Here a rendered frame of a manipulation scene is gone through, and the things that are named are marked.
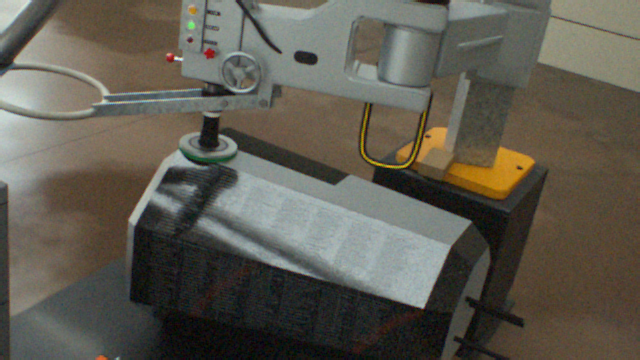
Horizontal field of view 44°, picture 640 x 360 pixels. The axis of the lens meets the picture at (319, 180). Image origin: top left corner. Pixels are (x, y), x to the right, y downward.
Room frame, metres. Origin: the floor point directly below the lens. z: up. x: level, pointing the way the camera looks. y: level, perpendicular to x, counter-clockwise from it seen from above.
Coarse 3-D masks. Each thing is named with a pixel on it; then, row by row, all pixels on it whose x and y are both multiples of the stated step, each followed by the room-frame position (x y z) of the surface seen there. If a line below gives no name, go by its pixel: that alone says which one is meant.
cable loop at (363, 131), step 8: (432, 96) 2.63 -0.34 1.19; (368, 104) 2.64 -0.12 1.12; (368, 112) 2.64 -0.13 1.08; (424, 112) 2.62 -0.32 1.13; (368, 120) 2.65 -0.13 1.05; (424, 120) 2.63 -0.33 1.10; (360, 128) 2.65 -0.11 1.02; (424, 128) 2.63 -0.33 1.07; (360, 136) 2.65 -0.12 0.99; (416, 136) 2.63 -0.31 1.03; (360, 144) 2.64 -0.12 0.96; (416, 144) 2.63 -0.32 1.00; (360, 152) 2.64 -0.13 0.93; (416, 152) 2.63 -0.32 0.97; (368, 160) 2.63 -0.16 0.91; (376, 160) 2.64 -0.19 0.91; (408, 160) 2.63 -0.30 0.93; (384, 168) 2.64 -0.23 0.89; (392, 168) 2.63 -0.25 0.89; (400, 168) 2.63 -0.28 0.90; (408, 168) 2.63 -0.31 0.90
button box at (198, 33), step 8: (184, 0) 2.58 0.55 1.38; (192, 0) 2.58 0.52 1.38; (200, 0) 2.58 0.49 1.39; (184, 8) 2.58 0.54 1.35; (200, 8) 2.58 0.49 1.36; (184, 16) 2.58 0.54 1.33; (192, 16) 2.58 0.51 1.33; (200, 16) 2.58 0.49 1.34; (184, 24) 2.58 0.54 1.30; (200, 24) 2.58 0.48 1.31; (184, 32) 2.58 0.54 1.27; (192, 32) 2.58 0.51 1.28; (200, 32) 2.58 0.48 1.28; (184, 40) 2.58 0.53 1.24; (200, 40) 2.58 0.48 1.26; (184, 48) 2.58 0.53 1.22; (192, 48) 2.58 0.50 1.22; (200, 48) 2.58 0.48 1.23
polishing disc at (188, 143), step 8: (184, 136) 2.73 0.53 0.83; (192, 136) 2.74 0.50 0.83; (224, 136) 2.79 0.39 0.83; (184, 144) 2.65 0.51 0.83; (192, 144) 2.67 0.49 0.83; (224, 144) 2.72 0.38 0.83; (232, 144) 2.73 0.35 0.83; (192, 152) 2.60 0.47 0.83; (200, 152) 2.61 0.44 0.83; (208, 152) 2.62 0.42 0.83; (216, 152) 2.63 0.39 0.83; (224, 152) 2.65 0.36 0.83; (232, 152) 2.66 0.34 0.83
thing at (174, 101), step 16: (112, 96) 2.78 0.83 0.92; (128, 96) 2.78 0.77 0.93; (144, 96) 2.77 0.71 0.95; (160, 96) 2.77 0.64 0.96; (176, 96) 2.76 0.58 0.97; (192, 96) 2.76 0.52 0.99; (208, 96) 2.65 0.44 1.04; (224, 96) 2.64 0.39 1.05; (240, 96) 2.63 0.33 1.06; (256, 96) 2.63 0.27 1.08; (272, 96) 2.62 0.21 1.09; (112, 112) 2.67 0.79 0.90; (128, 112) 2.66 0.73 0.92; (144, 112) 2.66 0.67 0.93; (160, 112) 2.66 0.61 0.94; (176, 112) 2.65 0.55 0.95
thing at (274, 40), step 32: (352, 0) 2.57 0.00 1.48; (384, 0) 2.56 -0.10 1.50; (256, 32) 2.59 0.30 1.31; (288, 32) 2.58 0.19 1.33; (320, 32) 2.57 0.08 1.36; (352, 32) 2.58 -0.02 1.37; (288, 64) 2.58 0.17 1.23; (320, 64) 2.57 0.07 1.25; (352, 64) 2.66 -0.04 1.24; (352, 96) 2.56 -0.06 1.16; (384, 96) 2.55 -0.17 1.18; (416, 96) 2.55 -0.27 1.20
